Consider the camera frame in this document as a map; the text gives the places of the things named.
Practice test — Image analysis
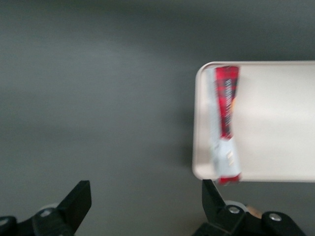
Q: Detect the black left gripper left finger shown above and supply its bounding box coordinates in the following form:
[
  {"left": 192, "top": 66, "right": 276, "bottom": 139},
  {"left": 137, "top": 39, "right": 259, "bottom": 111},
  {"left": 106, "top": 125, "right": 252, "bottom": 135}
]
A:
[{"left": 31, "top": 180, "right": 93, "bottom": 236}]

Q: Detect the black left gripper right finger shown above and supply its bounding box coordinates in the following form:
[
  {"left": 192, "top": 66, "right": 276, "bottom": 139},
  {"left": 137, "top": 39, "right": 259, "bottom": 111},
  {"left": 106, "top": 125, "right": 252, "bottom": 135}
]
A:
[{"left": 194, "top": 179, "right": 247, "bottom": 236}]

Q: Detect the white rectangular plastic tray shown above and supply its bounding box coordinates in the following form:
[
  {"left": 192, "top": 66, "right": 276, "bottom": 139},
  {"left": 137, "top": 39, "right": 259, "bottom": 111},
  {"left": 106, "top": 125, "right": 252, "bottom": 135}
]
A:
[{"left": 191, "top": 60, "right": 315, "bottom": 184}]

